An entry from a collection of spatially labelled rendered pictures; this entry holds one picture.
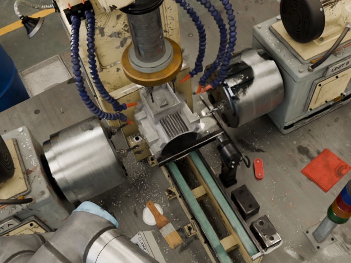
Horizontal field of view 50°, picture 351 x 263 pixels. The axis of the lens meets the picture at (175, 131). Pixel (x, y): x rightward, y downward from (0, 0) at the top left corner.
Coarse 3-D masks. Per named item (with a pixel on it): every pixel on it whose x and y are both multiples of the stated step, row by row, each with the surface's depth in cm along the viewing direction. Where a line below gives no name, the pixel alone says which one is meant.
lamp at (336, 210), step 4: (332, 204) 107; (336, 204) 103; (332, 208) 107; (336, 208) 104; (336, 212) 105; (340, 212) 103; (344, 212) 102; (340, 216) 105; (344, 216) 104; (348, 216) 104
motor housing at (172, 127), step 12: (144, 108) 132; (144, 120) 130; (168, 120) 124; (180, 120) 124; (144, 132) 130; (156, 132) 126; (168, 132) 122; (180, 132) 122; (192, 132) 135; (156, 144) 126; (168, 144) 138; (180, 144) 138; (156, 156) 127
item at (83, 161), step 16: (64, 128) 124; (80, 128) 119; (96, 128) 118; (112, 128) 128; (48, 144) 119; (64, 144) 116; (80, 144) 115; (96, 144) 115; (112, 144) 119; (48, 160) 114; (64, 160) 113; (80, 160) 114; (96, 160) 115; (112, 160) 116; (64, 176) 114; (80, 176) 114; (96, 176) 116; (112, 176) 119; (64, 192) 116; (80, 192) 117; (96, 192) 121
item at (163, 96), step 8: (144, 88) 127; (160, 88) 131; (168, 88) 129; (144, 96) 128; (160, 96) 126; (168, 96) 128; (176, 96) 124; (144, 104) 129; (152, 104) 127; (160, 104) 125; (168, 104) 127; (176, 104) 123; (152, 112) 122; (160, 112) 122; (168, 112) 124; (176, 112) 126; (152, 120) 127; (160, 120) 126
